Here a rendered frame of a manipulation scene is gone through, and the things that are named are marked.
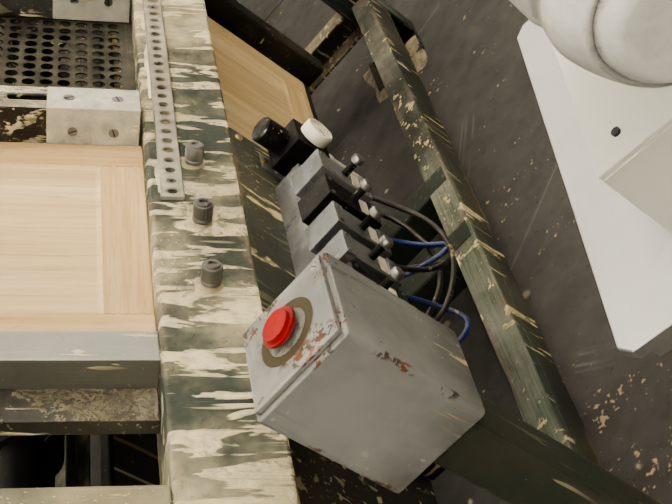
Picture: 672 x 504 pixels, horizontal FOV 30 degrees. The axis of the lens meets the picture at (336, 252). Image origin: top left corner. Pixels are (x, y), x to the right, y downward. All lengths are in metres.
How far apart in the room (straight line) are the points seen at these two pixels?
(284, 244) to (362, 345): 0.56
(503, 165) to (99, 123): 1.17
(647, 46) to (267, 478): 0.61
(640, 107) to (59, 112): 0.93
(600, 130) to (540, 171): 1.55
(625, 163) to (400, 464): 0.34
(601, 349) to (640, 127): 1.23
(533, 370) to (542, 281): 0.41
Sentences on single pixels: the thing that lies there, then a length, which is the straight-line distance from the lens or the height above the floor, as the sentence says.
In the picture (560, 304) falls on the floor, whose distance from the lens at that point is 2.34.
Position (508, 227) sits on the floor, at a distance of 2.56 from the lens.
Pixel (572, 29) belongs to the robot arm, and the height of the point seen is 1.05.
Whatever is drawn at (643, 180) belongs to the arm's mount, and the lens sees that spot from 1.02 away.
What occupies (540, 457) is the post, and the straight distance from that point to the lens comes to 1.23.
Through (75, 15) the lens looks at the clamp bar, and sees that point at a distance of 2.15.
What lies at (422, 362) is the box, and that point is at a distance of 1.09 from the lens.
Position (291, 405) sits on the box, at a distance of 1.07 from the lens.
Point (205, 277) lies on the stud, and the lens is 1.42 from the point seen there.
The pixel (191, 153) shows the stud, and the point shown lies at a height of 0.87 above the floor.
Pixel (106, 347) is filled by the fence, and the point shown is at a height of 0.95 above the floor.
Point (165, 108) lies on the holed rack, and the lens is 1.78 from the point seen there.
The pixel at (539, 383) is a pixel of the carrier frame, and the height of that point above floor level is 0.18.
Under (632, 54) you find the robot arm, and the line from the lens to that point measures 0.77.
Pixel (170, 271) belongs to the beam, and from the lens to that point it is 1.46.
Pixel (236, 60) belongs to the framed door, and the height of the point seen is 0.47.
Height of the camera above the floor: 1.45
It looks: 29 degrees down
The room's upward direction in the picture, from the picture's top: 58 degrees counter-clockwise
